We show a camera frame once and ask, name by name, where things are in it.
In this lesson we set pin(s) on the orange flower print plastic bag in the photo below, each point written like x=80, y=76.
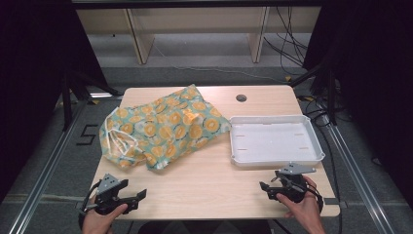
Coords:
x=168, y=130

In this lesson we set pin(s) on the person's right hand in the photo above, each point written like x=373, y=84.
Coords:
x=307, y=208

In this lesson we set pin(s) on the black curtain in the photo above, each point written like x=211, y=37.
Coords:
x=32, y=81
x=373, y=81

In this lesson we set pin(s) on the white plastic tray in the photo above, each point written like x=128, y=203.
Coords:
x=272, y=141

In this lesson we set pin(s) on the black overhead frame bar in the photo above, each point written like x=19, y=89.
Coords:
x=195, y=3

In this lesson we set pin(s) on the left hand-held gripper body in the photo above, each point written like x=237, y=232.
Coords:
x=105, y=200

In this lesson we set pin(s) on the black tape strip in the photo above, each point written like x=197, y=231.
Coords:
x=334, y=201

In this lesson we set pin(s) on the person's left hand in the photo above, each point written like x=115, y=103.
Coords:
x=97, y=222

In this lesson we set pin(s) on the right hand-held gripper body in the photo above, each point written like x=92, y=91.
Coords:
x=292, y=185

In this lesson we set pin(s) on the aluminium floor rail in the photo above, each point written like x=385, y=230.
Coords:
x=42, y=182
x=360, y=175

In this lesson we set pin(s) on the black metal stand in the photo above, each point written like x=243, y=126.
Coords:
x=330, y=94
x=67, y=100

